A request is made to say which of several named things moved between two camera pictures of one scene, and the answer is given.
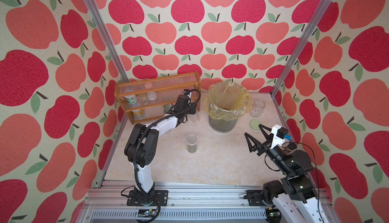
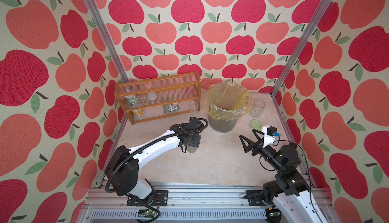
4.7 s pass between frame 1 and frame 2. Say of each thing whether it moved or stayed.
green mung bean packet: stayed
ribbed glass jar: stayed
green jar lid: stayed
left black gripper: moved
